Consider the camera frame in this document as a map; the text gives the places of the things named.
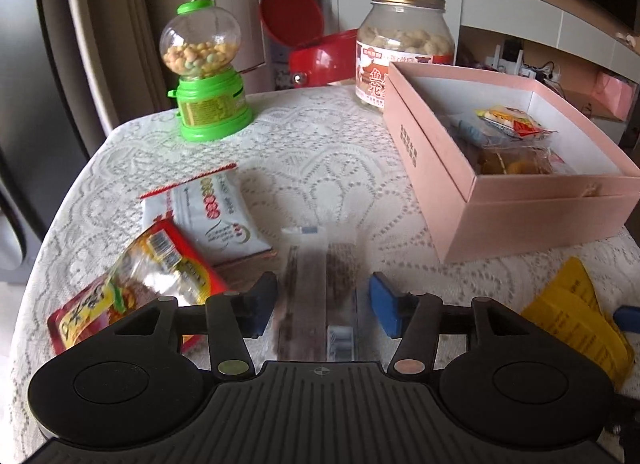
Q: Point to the grey blue snack packet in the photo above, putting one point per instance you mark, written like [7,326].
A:
[467,133]

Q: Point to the white wooden TV cabinet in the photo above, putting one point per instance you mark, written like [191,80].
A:
[575,24]

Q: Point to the glass jar with gold lid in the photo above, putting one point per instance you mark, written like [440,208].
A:
[400,39]

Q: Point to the white lace tablecloth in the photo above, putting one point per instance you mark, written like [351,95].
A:
[325,144]

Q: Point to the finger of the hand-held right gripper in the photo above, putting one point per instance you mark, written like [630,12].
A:
[629,317]

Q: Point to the clear packet with brown sticks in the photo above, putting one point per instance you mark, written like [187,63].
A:
[315,284]

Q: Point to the red bin with lid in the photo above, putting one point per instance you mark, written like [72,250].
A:
[320,62]

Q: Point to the green candy dispenser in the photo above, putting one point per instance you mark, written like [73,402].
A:
[210,104]

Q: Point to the black small box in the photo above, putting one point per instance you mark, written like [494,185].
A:
[511,50]

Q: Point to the red snack packet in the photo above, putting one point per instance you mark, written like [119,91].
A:
[140,274]

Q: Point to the grey refrigerator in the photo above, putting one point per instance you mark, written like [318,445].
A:
[30,94]

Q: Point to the small red yellow packet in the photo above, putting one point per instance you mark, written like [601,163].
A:
[515,124]

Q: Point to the pink paper bag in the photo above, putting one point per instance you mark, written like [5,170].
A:
[614,94]

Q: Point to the white router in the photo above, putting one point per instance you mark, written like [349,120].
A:
[500,62]

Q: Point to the pink cardboard box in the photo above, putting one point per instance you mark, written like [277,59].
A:
[525,224]

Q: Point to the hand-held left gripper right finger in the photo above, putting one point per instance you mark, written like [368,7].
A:
[384,304]

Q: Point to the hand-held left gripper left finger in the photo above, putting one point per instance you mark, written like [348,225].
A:
[262,306]

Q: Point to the yellow snack packet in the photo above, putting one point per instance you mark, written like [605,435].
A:
[575,329]

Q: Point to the clear packet with brown snack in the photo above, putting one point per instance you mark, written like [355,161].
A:
[505,162]

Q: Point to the white packet with red edge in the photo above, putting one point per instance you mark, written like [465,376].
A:
[220,214]

